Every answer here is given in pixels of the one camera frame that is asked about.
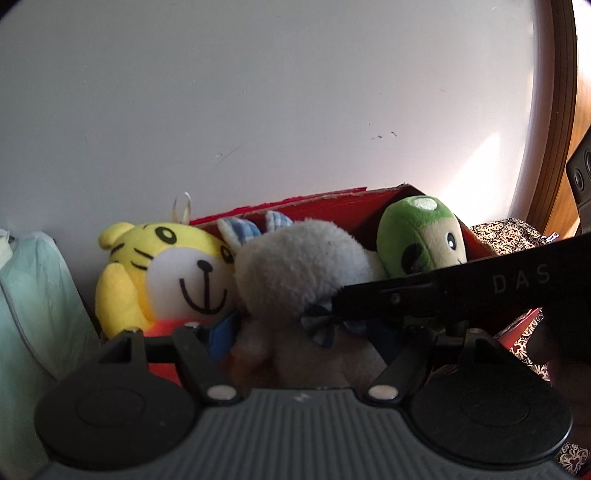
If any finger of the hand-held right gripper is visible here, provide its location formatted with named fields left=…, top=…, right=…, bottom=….
left=331, top=271, right=444, bottom=322

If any light green fabric bag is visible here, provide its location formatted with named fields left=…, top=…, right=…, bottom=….
left=0, top=228, right=101, bottom=476

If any dark floral tablecloth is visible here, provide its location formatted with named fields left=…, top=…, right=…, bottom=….
left=468, top=219, right=591, bottom=478

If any red cardboard box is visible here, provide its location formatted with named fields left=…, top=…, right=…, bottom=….
left=148, top=184, right=546, bottom=389

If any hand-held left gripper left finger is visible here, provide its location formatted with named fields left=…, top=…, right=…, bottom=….
left=99, top=314, right=243, bottom=407

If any yellow tiger plush toy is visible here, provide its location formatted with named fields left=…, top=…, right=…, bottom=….
left=95, top=191, right=242, bottom=343

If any white bunny plush blue bow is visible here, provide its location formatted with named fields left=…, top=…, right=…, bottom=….
left=217, top=211, right=399, bottom=391

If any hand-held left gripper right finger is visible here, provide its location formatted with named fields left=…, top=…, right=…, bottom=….
left=368, top=325, right=502, bottom=407

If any wooden door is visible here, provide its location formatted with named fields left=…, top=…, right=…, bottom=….
left=526, top=0, right=591, bottom=241

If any green plush toy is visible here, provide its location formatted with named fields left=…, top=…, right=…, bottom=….
left=376, top=195, right=468, bottom=281

